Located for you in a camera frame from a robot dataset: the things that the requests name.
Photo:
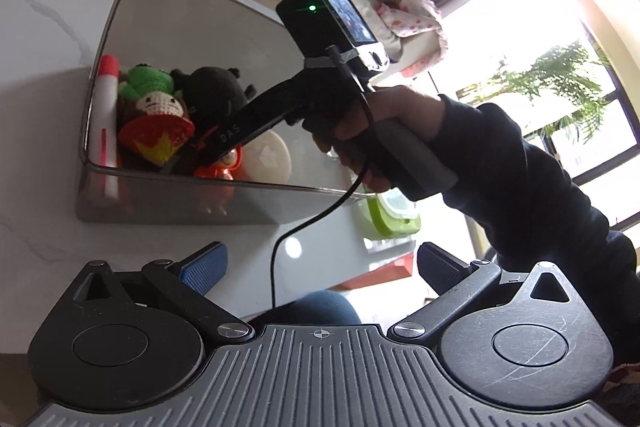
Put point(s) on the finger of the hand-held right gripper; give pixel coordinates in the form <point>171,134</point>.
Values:
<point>206,155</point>

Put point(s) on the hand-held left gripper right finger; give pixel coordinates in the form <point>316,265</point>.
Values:
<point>440,267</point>

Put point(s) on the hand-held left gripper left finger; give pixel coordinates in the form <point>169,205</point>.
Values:
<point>202,269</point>

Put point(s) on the orange monster toy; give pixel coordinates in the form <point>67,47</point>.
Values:
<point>227,164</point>

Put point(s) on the black plush toy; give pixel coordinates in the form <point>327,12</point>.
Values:
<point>210,92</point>

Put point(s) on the round beige disc toy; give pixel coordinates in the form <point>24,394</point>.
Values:
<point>270,157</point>

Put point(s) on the crocheted doll green red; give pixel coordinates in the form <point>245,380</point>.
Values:
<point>155,107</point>

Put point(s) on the green plastic tray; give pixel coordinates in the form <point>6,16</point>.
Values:
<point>372,217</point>

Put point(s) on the red white toy rocket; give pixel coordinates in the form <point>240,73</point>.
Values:
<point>107,107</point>

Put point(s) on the smoky transparent storage box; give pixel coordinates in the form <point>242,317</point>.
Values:
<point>165,22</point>

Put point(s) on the person's right forearm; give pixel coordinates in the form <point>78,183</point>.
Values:
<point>525,187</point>

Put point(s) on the person's right hand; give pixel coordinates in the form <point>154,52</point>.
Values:
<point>390,112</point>

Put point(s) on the pink floral cloth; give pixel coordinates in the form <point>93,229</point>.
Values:
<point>410,7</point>

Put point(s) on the beige sofa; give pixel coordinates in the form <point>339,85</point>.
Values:
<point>415,49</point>

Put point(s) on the person's right leg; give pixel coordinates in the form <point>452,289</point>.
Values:
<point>310,307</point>

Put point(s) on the green potted plant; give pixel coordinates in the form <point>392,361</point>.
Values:
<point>560,77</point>

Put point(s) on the dark framed window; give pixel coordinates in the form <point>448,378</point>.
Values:
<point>622,117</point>

